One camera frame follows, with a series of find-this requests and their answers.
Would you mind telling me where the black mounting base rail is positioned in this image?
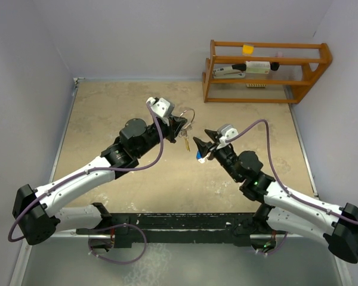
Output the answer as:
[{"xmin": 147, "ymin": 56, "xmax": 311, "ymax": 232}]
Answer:
[{"xmin": 76, "ymin": 212, "xmax": 289, "ymax": 248}]

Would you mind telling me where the yellow key tag with key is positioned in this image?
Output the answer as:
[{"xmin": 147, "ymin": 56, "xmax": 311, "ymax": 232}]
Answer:
[{"xmin": 184, "ymin": 137, "xmax": 190, "ymax": 152}]

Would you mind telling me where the small black object on shelf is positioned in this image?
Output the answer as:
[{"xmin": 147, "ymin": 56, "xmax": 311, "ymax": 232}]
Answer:
[{"xmin": 270, "ymin": 62, "xmax": 280, "ymax": 71}]

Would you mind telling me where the small comb binding piece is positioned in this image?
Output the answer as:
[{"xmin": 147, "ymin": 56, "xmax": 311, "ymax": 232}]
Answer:
[{"xmin": 246, "ymin": 83, "xmax": 267, "ymax": 88}]

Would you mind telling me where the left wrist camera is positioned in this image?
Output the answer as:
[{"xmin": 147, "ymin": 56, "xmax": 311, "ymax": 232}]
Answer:
[{"xmin": 146, "ymin": 97, "xmax": 175, "ymax": 126}]

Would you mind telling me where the silver key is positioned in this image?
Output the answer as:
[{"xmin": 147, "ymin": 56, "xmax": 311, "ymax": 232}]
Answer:
[{"xmin": 198, "ymin": 158, "xmax": 208, "ymax": 164}]

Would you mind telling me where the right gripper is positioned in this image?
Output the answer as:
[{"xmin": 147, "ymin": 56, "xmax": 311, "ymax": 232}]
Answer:
[{"xmin": 193, "ymin": 129, "xmax": 242, "ymax": 182}]

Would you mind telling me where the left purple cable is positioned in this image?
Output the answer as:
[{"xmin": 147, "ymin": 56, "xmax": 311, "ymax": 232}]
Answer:
[{"xmin": 7, "ymin": 102, "xmax": 165, "ymax": 243}]

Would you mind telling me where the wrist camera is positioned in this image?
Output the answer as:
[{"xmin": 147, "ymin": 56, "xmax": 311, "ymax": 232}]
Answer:
[
  {"xmin": 217, "ymin": 124, "xmax": 239, "ymax": 150},
  {"xmin": 146, "ymin": 97, "xmax": 175, "ymax": 126}
]

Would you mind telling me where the bunch of metal keys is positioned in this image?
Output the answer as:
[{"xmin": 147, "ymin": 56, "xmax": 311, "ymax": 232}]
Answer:
[{"xmin": 178, "ymin": 123, "xmax": 192, "ymax": 138}]

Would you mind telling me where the wooden shelf rack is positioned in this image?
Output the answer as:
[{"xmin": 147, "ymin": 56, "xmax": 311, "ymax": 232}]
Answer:
[{"xmin": 202, "ymin": 40, "xmax": 333, "ymax": 104}]

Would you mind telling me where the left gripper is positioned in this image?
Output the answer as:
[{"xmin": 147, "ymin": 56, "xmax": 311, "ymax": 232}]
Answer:
[{"xmin": 135, "ymin": 114, "xmax": 187, "ymax": 158}]

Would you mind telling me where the white stapler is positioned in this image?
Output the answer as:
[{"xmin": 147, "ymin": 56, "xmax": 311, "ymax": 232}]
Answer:
[{"xmin": 212, "ymin": 64, "xmax": 246, "ymax": 79}]

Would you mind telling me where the yellow sticky note block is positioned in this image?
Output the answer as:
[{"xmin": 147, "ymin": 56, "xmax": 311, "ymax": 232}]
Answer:
[{"xmin": 242, "ymin": 45, "xmax": 254, "ymax": 56}]

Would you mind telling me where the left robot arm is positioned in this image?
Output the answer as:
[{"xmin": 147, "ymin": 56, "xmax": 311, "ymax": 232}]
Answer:
[{"xmin": 12, "ymin": 116, "xmax": 187, "ymax": 245}]

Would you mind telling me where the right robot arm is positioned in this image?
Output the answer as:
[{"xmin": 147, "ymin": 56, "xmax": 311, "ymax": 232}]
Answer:
[{"xmin": 193, "ymin": 130, "xmax": 358, "ymax": 264}]

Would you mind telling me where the white green box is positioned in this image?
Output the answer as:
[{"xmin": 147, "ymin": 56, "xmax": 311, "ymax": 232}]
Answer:
[{"xmin": 246, "ymin": 61, "xmax": 270, "ymax": 74}]

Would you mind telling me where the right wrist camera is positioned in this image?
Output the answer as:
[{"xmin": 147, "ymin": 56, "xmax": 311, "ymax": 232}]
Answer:
[{"xmin": 217, "ymin": 124, "xmax": 239, "ymax": 150}]

